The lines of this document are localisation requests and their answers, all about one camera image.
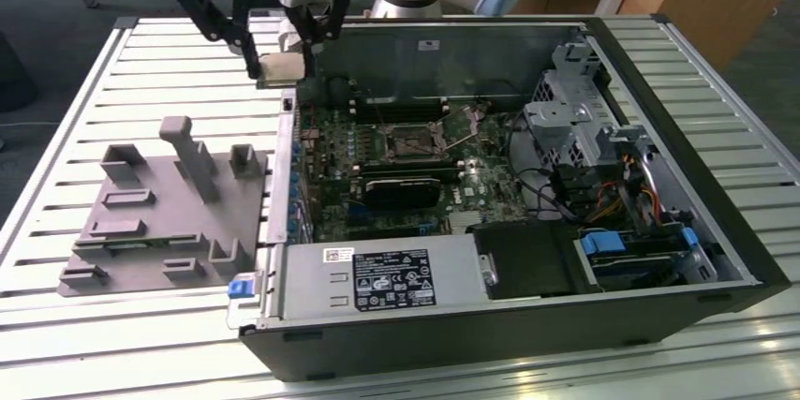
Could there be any CPU with silver heat spreader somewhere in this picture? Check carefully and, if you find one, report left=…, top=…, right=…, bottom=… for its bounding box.
left=257, top=52, right=308, bottom=88

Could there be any CPU socket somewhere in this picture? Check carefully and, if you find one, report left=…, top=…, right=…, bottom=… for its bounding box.
left=377, top=121, right=451, bottom=161

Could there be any dark round bin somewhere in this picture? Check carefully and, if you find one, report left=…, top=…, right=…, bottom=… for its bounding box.
left=0, top=31, right=40, bottom=113

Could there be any black graphics card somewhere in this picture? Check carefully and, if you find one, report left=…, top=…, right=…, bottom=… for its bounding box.
left=360, top=176, right=444, bottom=213

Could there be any green motherboard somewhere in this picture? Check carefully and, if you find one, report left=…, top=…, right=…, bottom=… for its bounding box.
left=292, top=98, right=540, bottom=243

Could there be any silver drive cage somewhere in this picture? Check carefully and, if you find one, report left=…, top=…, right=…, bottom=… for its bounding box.
left=523, top=40, right=665, bottom=177

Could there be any grey plastic parts rack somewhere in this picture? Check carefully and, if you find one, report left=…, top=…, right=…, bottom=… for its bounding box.
left=55, top=115, right=277, bottom=299

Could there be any green RAM stick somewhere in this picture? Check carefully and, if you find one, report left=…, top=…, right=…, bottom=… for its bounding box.
left=104, top=237, right=203, bottom=251

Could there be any silver power supply unit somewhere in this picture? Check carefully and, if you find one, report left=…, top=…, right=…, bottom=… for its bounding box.
left=276, top=233, right=499, bottom=322

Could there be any black plastic air shroud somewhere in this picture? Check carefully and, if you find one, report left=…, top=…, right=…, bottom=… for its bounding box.
left=467, top=220, right=603, bottom=302

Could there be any wooden cabinet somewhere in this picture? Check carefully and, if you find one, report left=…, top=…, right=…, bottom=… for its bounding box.
left=624, top=0, right=800, bottom=72

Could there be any hard disk in blue carrier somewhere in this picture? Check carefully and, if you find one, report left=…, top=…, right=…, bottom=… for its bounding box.
left=572, top=228, right=696, bottom=288

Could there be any black open PC case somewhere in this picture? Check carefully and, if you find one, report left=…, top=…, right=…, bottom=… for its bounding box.
left=235, top=14, right=792, bottom=383

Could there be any black wire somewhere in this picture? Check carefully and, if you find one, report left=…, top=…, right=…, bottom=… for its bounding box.
left=507, top=113, right=580, bottom=223

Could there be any yellow and red wire bundle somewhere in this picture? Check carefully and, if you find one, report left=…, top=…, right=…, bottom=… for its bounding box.
left=585, top=183, right=665, bottom=224

